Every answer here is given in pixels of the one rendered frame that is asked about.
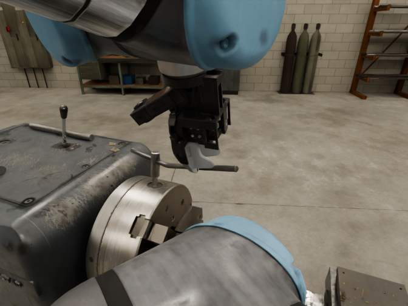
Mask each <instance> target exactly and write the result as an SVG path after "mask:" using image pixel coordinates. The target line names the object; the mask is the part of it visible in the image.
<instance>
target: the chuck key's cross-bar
mask: <svg viewBox="0 0 408 306"><path fill-rule="evenodd" d="M131 152H132V153H134V154H137V155H139V156H141V157H143V158H146V159H148V160H150V161H151V156H150V155H149V154H146V153H144V152H141V151H139V150H137V149H134V148H132V149H131ZM156 164H159V165H161V166H164V167H166V168H173V169H186V168H185V167H184V166H183V165H182V164H181V163H167V162H165V161H163V160H160V159H157V160H156ZM199 170H204V171H224V172H237V171H238V170H239V168H238V166H235V165H214V167H213V168H199Z"/></svg>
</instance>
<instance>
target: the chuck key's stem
mask: <svg viewBox="0 0 408 306"><path fill-rule="evenodd" d="M157 159H160V152H159V151H152V152H151V177H152V186H154V187H155V186H158V177H159V176H160V165H159V164H156V160H157Z"/></svg>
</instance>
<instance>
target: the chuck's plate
mask: <svg viewBox="0 0 408 306"><path fill-rule="evenodd" d="M146 178H152V177H147V176H143V175H137V176H135V177H131V178H129V179H127V180H126V181H124V182H123V183H122V184H121V185H120V186H118V187H117V188H116V189H115V190H114V191H113V193H112V194H111V195H110V196H109V197H108V199H107V200H106V202H105V203H104V205H103V206H102V208H101V210H100V212H99V213H98V215H97V218H96V220H95V222H94V225H93V227H92V230H91V232H90V236H89V241H88V244H87V250H86V275H87V279H90V278H92V277H97V276H98V256H99V252H100V246H101V241H102V239H103V235H104V232H105V230H106V227H107V224H108V222H109V220H110V218H111V215H112V214H113V212H114V210H115V208H116V207H117V205H118V203H119V202H120V200H121V199H122V198H123V196H124V195H125V194H126V193H127V192H128V191H129V190H130V189H131V188H132V187H133V186H134V185H135V184H136V183H138V182H139V181H141V180H143V179H146Z"/></svg>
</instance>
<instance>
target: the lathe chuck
mask: <svg viewBox="0 0 408 306"><path fill-rule="evenodd" d="M150 183H152V178H145V179H143V180H141V181H139V182H138V183H136V184H135V185H134V186H133V187H132V188H131V189H130V190H129V191H128V192H127V193H126V194H125V195H124V196H123V198H122V199H121V200H120V202H119V203H118V205H117V207H116V208H115V210H114V212H113V214H112V215H111V217H110V220H109V222H108V224H107V227H106V230H105V232H104V235H103V239H102V241H101V246H100V252H99V256H98V276H99V275H101V274H103V273H105V272H107V271H109V270H110V269H112V268H114V267H116V266H118V265H120V264H122V263H124V262H126V261H128V260H130V259H132V258H134V257H136V256H138V255H140V254H142V253H144V252H146V251H148V250H150V249H152V248H154V247H156V245H154V244H152V243H150V242H148V241H147V240H145V239H143V238H141V237H138V236H137V237H136V239H133V238H132V236H133V235H132V234H131V232H132V230H133V228H134V226H135V223H136V221H137V219H138V217H139V218H140V217H141V215H143V216H145V217H144V218H145V219H146V220H150V221H151V222H152V223H157V224H159V225H163V226H167V227H171V226H173V227H176V226H177V225H178V223H179V221H180V220H181V218H182V217H183V215H184V213H185V212H186V210H187V209H188V207H189V205H190V204H191V202H192V197H191V193H190V191H189V189H188V188H187V187H186V186H185V185H183V184H179V183H174V182H169V181H166V180H161V179H158V183H160V184H161V186H160V187H158V188H151V187H149V186H148V184H150Z"/></svg>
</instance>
